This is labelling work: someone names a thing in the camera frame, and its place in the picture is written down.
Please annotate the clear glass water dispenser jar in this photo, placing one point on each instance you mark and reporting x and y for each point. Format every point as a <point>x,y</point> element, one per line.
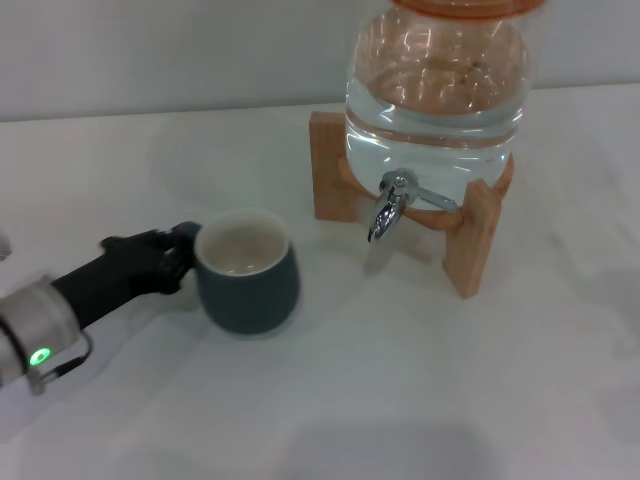
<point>435,125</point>

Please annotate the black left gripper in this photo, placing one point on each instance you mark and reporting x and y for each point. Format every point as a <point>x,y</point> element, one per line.
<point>115,275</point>

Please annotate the chrome dispenser faucet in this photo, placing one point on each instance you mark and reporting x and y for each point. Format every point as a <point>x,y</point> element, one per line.
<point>386,215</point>

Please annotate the black ceramic cup white inside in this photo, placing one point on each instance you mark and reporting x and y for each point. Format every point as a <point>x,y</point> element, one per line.
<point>250,300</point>

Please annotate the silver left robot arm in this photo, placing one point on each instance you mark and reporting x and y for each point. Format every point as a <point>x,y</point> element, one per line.
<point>30,325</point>

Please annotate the orange dispenser lid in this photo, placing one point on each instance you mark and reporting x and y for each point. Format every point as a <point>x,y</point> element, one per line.
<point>465,9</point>

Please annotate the wooden dispenser stand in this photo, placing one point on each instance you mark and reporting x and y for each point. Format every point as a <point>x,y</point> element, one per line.
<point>330,170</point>

